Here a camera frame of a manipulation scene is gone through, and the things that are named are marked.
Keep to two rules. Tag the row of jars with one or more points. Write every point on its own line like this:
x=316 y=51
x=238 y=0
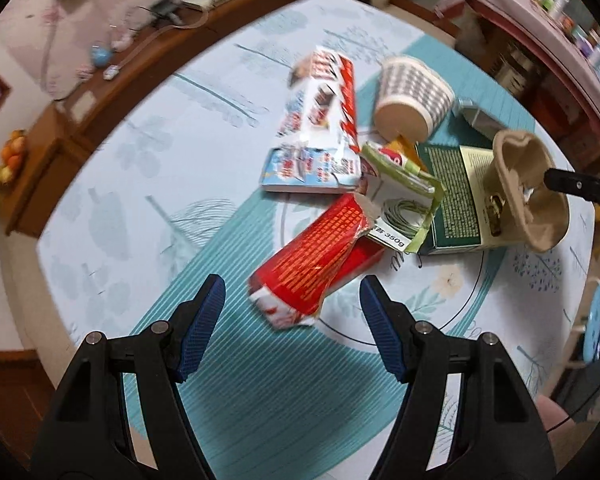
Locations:
x=555 y=0

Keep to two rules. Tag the pink covered side table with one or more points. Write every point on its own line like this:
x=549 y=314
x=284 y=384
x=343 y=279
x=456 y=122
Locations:
x=510 y=15

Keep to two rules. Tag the checkered paper cup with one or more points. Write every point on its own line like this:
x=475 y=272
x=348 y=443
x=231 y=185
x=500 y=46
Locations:
x=420 y=90

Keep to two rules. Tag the blue round ornament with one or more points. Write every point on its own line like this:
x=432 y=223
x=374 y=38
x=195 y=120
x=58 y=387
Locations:
x=101 y=56

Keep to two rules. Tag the leaf print tablecloth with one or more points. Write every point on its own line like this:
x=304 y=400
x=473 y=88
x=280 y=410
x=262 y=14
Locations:
x=130 y=185

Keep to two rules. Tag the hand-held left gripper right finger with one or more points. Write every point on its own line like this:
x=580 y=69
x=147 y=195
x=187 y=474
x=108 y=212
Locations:
x=382 y=332

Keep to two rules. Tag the green cream box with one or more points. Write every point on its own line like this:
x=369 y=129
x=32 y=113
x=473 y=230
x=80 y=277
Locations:
x=450 y=200

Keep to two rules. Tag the metal cooking pot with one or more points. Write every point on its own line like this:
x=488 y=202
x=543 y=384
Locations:
x=517 y=67

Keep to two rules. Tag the red foil packet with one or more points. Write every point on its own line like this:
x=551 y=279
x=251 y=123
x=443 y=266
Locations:
x=310 y=260

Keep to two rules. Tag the dark grey box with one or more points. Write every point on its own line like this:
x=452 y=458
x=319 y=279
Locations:
x=477 y=117

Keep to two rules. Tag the person's pink pants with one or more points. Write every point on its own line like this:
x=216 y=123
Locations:
x=550 y=410

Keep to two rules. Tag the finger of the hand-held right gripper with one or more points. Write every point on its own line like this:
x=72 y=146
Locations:
x=580 y=185

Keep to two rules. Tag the white red chocolate box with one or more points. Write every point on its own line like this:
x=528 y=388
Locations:
x=310 y=125

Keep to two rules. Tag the wooden television cabinet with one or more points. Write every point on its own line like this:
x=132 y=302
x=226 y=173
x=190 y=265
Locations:
x=80 y=120

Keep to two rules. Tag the green white torn packet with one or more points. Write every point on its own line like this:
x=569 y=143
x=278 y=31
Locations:
x=405 y=205

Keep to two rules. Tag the fruit bowl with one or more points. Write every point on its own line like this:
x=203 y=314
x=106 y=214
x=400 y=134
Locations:
x=7 y=162

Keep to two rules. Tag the blue round stool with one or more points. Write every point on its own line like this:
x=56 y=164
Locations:
x=597 y=320

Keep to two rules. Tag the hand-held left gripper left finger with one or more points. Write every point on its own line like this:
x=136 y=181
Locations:
x=200 y=330

